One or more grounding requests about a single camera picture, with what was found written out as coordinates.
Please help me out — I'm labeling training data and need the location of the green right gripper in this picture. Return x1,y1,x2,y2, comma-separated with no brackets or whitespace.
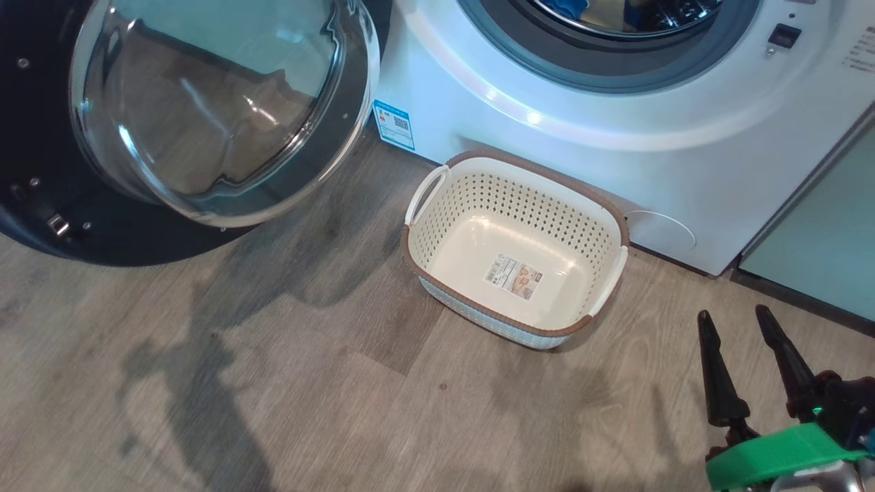
697,305,869,491

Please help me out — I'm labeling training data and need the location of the cream garment blue cartoon print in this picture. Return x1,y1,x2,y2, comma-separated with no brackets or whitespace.
543,0,657,31

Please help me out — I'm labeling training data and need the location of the black round washer door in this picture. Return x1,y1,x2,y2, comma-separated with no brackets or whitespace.
0,0,394,267

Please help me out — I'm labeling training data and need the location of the white front-load washing machine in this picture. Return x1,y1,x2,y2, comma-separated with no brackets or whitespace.
373,0,875,277

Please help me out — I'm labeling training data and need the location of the pale green cabinet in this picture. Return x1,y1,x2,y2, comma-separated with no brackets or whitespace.
738,109,875,322

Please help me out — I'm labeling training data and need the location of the round white filter cover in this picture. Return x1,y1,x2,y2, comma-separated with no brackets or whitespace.
623,210,697,252

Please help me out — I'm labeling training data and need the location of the basket product label sticker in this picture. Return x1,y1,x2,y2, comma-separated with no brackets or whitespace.
484,254,542,300

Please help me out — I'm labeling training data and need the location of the cream laundry basket brown rim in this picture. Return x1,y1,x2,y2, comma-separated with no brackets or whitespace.
401,150,630,351

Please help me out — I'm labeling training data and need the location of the blue energy label sticker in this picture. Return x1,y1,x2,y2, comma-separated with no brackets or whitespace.
373,100,416,151

